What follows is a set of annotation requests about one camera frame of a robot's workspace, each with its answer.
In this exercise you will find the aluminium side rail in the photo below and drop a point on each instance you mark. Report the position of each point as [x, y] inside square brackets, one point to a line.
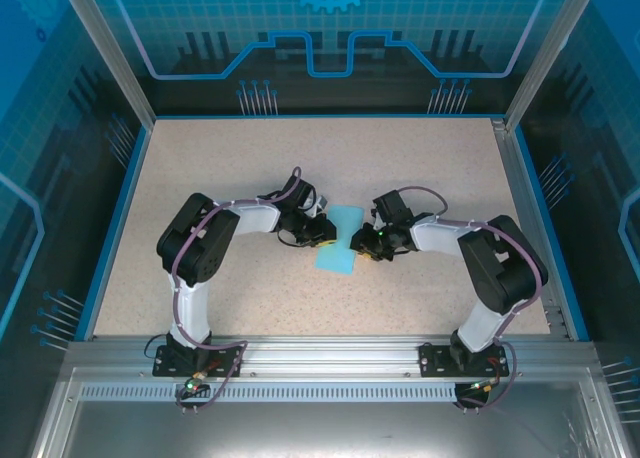
[527, 213]

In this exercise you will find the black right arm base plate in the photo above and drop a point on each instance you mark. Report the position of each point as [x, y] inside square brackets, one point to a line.
[430, 363]

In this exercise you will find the aluminium frame post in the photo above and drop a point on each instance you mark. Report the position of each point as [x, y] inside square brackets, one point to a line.
[545, 53]
[115, 53]

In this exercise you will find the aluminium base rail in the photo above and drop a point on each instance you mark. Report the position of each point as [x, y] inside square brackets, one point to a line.
[330, 358]

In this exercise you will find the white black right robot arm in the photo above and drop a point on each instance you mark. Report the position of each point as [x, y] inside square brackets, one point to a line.
[435, 235]

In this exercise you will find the light blue paper sheet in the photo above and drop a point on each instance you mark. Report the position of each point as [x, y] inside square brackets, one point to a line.
[337, 260]

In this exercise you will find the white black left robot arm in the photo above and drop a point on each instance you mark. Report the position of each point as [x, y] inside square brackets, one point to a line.
[255, 220]

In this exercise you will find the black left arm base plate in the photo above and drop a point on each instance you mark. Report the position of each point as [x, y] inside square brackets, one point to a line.
[162, 369]

